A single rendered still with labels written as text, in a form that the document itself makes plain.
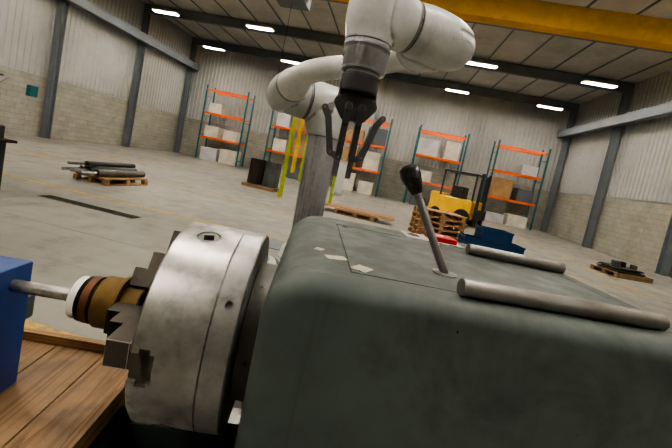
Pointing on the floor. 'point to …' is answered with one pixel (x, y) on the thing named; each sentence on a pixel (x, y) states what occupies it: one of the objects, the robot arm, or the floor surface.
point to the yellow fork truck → (456, 203)
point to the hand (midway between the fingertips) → (340, 177)
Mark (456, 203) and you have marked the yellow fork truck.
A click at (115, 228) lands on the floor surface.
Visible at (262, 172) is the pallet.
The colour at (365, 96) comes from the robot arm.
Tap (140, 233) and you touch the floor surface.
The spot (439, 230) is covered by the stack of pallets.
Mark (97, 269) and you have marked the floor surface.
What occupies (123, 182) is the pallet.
